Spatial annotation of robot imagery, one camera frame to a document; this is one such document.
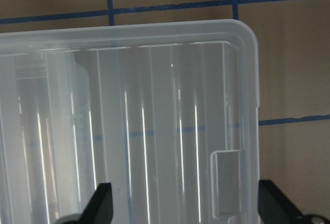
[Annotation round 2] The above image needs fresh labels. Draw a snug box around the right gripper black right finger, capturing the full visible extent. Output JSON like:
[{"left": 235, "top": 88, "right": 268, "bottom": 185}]
[{"left": 258, "top": 180, "right": 307, "bottom": 224}]

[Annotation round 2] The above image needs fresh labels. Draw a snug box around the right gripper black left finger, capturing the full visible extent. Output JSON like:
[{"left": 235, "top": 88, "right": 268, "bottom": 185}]
[{"left": 76, "top": 183, "right": 113, "bottom": 224}]

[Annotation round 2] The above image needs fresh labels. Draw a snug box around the clear plastic storage box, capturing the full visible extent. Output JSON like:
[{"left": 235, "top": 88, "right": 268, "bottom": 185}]
[{"left": 1, "top": 52, "right": 95, "bottom": 223}]

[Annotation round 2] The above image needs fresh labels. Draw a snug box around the clear plastic box lid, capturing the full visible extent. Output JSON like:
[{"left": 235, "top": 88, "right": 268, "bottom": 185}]
[{"left": 1, "top": 19, "right": 260, "bottom": 223}]

